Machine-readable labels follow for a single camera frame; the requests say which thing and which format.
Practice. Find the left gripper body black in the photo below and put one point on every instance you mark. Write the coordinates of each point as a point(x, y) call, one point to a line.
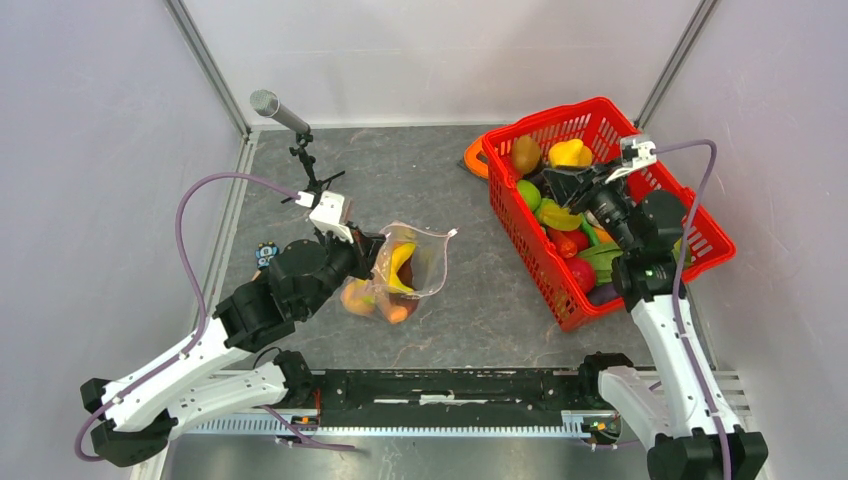
point(347, 259)

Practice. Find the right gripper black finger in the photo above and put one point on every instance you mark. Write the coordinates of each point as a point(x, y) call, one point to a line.
point(602, 174)
point(569, 186)

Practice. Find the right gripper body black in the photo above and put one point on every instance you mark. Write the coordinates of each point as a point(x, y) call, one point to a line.
point(610, 207)

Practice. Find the yellow bell pepper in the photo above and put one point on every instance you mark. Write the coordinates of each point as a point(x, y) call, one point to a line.
point(570, 153)

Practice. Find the orange fruit with leaf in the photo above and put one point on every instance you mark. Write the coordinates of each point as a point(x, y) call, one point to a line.
point(357, 297)

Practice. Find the yellow banana bunch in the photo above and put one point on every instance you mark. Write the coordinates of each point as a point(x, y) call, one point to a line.
point(400, 254)

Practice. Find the clear zip top bag pink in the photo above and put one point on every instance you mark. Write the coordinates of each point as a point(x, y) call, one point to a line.
point(429, 261)

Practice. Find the papaya slice orange brown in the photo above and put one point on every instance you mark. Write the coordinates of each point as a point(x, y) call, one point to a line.
point(398, 307)

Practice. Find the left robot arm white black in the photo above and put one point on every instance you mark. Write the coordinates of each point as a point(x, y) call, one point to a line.
point(134, 418)

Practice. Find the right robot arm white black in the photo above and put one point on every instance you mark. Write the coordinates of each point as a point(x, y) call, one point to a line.
point(692, 433)

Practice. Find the yellow star fruit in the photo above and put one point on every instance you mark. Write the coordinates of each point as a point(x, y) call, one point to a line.
point(551, 215)

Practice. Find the green apple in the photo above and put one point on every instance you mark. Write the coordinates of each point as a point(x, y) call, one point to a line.
point(529, 193)

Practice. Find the red tomato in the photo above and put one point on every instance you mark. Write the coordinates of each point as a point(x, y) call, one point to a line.
point(579, 238)

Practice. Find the green leafy vegetable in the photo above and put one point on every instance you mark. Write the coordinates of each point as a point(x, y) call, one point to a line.
point(600, 257)

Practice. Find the orange carrot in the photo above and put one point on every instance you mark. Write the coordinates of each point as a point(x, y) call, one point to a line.
point(564, 244)

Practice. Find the red plastic basket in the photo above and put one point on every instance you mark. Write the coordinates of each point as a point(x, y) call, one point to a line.
point(600, 125)

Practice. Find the red apple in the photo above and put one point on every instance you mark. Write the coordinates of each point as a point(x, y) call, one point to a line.
point(583, 273)

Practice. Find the black tripod stand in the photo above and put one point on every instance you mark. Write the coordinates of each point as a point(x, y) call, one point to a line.
point(314, 186)

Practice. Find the small blue robot toy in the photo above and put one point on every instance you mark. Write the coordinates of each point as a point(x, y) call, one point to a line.
point(264, 253)

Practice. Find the purple eggplant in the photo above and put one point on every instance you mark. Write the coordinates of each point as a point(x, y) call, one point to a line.
point(603, 294)

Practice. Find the grey microphone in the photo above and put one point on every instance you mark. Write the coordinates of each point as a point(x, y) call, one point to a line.
point(267, 104)

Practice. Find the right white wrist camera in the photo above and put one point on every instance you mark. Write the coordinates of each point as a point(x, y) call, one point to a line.
point(637, 153)

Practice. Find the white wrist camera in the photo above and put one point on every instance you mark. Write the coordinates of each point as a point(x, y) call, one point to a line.
point(637, 153)
point(330, 214)

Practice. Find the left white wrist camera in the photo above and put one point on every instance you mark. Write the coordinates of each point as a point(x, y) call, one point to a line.
point(330, 214)

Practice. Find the orange plastic handle piece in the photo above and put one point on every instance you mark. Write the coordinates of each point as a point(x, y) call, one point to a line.
point(475, 161)

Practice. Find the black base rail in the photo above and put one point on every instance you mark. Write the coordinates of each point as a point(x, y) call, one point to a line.
point(419, 398)

